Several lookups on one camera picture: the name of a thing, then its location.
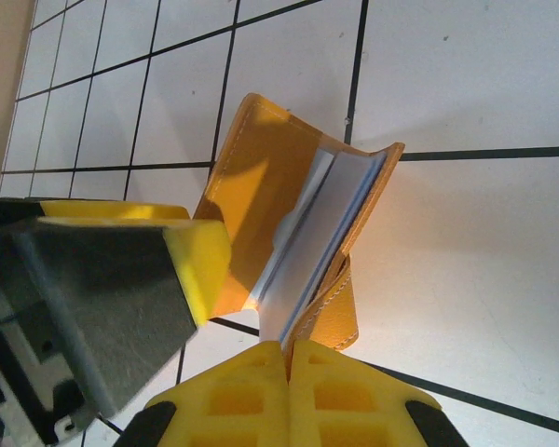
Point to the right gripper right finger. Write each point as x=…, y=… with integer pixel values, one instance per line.
x=354, y=400

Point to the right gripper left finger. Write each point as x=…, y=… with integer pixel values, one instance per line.
x=223, y=400

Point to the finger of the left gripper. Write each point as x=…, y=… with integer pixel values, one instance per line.
x=121, y=212
x=121, y=288

